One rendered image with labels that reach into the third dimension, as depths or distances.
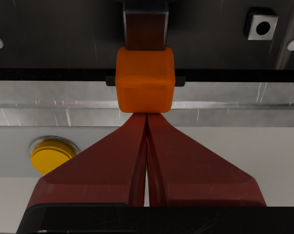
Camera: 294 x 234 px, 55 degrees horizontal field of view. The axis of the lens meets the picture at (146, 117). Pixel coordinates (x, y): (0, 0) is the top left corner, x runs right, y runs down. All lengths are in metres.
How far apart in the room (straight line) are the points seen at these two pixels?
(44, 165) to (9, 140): 0.04
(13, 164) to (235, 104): 0.22
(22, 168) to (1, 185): 0.21
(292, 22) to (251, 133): 0.22
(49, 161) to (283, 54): 0.21
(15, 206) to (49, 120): 0.32
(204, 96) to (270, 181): 0.29
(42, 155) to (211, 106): 0.15
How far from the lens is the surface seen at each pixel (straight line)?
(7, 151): 0.30
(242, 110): 0.25
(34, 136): 0.27
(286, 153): 0.46
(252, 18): 0.19
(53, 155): 0.27
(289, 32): 0.22
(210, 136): 0.40
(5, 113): 0.27
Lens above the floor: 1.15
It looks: 53 degrees down
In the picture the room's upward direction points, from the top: 180 degrees clockwise
